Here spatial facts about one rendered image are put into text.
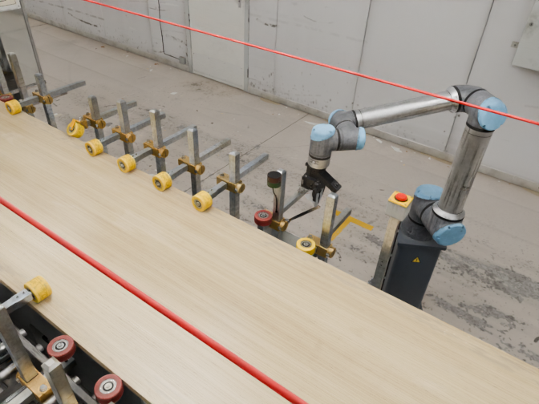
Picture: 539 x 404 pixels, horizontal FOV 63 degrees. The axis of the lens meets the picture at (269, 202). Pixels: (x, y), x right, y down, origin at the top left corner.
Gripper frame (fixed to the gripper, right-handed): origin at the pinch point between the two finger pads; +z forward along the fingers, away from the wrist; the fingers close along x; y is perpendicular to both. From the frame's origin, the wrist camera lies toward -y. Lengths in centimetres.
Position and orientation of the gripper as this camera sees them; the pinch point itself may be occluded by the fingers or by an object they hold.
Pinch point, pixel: (317, 204)
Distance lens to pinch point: 193.5
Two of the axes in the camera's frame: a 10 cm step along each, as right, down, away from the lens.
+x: -5.8, 4.7, -6.7
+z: -0.5, 8.0, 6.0
